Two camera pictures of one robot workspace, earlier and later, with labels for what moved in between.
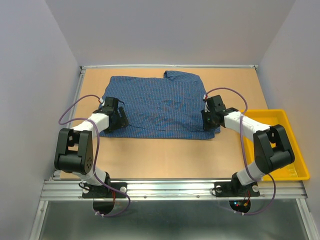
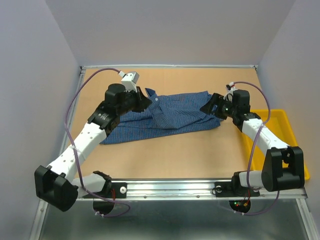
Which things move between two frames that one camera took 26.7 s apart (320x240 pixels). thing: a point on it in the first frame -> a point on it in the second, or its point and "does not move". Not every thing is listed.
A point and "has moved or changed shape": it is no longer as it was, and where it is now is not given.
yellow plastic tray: [298, 170] does not move
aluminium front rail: [173, 190] does not move
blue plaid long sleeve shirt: [171, 106] has moved or changed shape
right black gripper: [206, 125] -> [216, 99]
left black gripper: [122, 121] -> [142, 101]
